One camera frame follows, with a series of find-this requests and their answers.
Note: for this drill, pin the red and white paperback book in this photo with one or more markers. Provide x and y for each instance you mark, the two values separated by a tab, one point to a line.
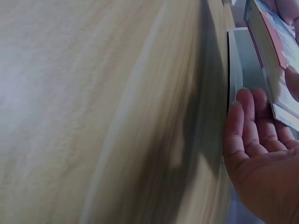
268	46

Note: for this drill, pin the person's left hand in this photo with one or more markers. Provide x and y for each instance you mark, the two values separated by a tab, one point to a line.
286	10

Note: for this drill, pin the person's right hand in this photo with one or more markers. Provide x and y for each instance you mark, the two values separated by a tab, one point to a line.
264	177

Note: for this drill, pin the white box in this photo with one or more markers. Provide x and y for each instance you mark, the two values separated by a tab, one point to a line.
243	63

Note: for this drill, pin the person's left fingers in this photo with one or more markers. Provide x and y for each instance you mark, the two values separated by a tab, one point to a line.
286	11

